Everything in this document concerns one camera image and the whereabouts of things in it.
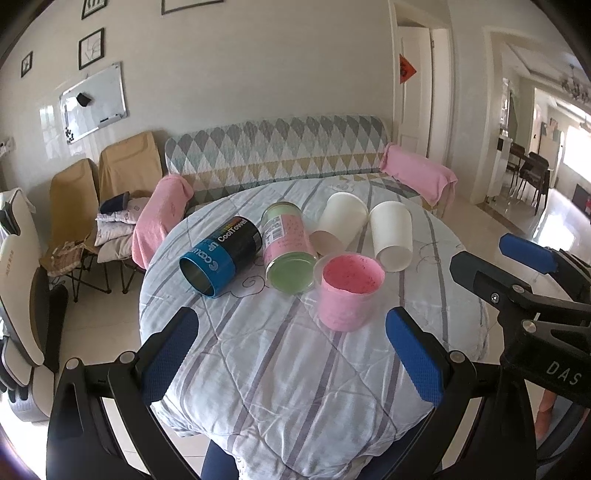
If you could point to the white massage chair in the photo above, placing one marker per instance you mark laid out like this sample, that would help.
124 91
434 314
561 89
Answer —
23 286

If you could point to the woven bag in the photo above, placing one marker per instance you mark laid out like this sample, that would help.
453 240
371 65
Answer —
62 258

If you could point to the green and pink canister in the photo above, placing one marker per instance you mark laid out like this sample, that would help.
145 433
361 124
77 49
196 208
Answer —
284 240

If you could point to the whiteboard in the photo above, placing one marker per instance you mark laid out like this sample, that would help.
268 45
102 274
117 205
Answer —
97 104

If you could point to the pink towel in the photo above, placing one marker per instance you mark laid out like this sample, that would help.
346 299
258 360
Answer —
157 217
415 173

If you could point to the pile of folded cushions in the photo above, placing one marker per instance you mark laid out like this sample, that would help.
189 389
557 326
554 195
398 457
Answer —
117 230

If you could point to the white door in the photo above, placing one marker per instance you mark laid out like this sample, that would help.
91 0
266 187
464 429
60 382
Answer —
414 92

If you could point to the person's dark blue pants leg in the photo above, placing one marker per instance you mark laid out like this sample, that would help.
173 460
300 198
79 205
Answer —
219 464

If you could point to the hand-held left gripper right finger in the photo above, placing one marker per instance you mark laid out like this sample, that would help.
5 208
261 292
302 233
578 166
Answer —
417 357

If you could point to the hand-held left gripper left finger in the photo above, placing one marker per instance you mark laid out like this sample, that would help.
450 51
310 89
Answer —
170 357

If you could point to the pink plastic cup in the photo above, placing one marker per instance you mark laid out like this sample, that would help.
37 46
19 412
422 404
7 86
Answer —
348 295

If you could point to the beige folding chair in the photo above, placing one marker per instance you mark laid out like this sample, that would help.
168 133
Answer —
69 203
129 166

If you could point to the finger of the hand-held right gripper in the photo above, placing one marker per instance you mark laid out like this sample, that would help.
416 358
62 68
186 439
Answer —
485 277
526 251

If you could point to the blue and black canister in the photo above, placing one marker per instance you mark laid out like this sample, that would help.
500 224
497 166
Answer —
221 256

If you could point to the red diamond door decoration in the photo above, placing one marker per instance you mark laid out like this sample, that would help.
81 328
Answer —
407 69

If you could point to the black whiteboard eraser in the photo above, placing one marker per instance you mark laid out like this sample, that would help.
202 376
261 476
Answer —
83 98

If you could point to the white paper cup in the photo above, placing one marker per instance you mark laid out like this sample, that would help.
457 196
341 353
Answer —
339 219
392 233

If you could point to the diamond-patterned sofa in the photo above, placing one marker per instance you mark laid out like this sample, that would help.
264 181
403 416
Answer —
277 152

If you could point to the dark dining chair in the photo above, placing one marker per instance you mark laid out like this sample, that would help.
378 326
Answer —
535 177

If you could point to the chandelier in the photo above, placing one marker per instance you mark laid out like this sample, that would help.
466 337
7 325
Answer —
576 85

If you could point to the striped grey quilt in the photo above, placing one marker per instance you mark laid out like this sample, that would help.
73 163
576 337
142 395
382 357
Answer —
277 369

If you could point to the framed wall picture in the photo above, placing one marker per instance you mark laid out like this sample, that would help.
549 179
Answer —
90 49
189 4
26 64
93 7

